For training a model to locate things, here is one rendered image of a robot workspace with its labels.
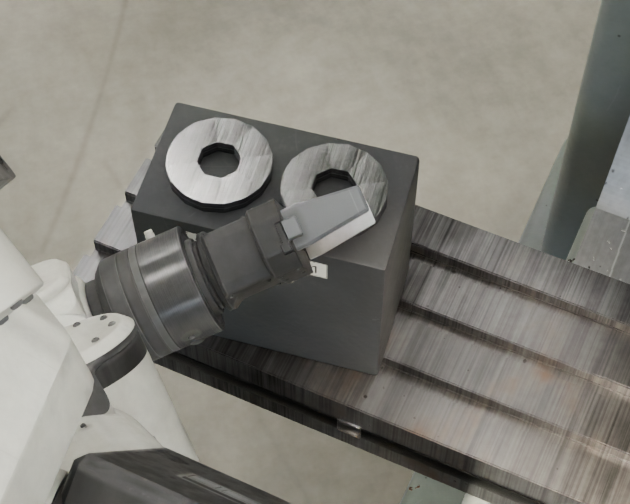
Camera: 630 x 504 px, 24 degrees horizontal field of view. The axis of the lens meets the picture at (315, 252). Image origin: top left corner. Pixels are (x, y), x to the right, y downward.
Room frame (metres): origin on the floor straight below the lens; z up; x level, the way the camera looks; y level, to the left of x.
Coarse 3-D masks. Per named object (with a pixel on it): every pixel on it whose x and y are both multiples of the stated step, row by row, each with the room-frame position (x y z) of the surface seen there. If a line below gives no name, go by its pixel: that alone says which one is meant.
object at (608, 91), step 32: (608, 0) 1.00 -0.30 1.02; (608, 32) 1.00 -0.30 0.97; (608, 64) 0.99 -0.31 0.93; (608, 96) 0.99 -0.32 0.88; (576, 128) 1.00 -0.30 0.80; (608, 128) 0.98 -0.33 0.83; (576, 160) 0.99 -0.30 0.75; (608, 160) 0.98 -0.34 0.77; (576, 192) 0.99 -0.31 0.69; (576, 224) 0.99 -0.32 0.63
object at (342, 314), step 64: (192, 128) 0.75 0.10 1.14; (256, 128) 0.76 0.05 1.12; (192, 192) 0.68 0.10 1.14; (256, 192) 0.69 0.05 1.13; (320, 192) 0.69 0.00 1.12; (384, 192) 0.68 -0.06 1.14; (320, 256) 0.63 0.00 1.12; (384, 256) 0.63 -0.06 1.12; (256, 320) 0.65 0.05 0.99; (320, 320) 0.63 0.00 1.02; (384, 320) 0.63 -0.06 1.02
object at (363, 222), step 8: (360, 216) 0.65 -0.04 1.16; (368, 216) 0.65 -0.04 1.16; (352, 224) 0.64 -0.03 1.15; (360, 224) 0.64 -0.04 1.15; (368, 224) 0.64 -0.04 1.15; (336, 232) 0.64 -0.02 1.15; (344, 232) 0.64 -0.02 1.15; (352, 232) 0.64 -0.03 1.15; (320, 240) 0.63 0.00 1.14; (328, 240) 0.63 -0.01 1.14; (336, 240) 0.63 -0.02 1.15; (344, 240) 0.63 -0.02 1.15; (304, 248) 0.63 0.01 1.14; (312, 248) 0.63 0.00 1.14; (320, 248) 0.63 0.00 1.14; (328, 248) 0.62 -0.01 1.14; (312, 256) 0.62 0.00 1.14
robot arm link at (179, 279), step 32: (256, 224) 0.58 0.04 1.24; (128, 256) 0.59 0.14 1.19; (160, 256) 0.58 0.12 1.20; (192, 256) 0.58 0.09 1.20; (224, 256) 0.57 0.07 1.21; (256, 256) 0.57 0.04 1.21; (288, 256) 0.56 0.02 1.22; (160, 288) 0.55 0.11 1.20; (192, 288) 0.55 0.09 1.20; (224, 288) 0.55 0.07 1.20; (256, 288) 0.57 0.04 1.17; (160, 320) 0.54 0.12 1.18; (192, 320) 0.54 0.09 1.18
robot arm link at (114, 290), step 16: (112, 256) 0.59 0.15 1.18; (96, 272) 0.58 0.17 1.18; (112, 272) 0.57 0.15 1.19; (128, 272) 0.57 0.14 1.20; (80, 288) 0.57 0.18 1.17; (96, 288) 0.56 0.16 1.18; (112, 288) 0.56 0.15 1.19; (128, 288) 0.56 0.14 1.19; (96, 304) 0.55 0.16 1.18; (112, 304) 0.55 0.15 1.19; (128, 304) 0.55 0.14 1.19; (144, 304) 0.55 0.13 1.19; (144, 320) 0.54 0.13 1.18; (144, 336) 0.53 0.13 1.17; (160, 336) 0.53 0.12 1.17; (160, 352) 0.53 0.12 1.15
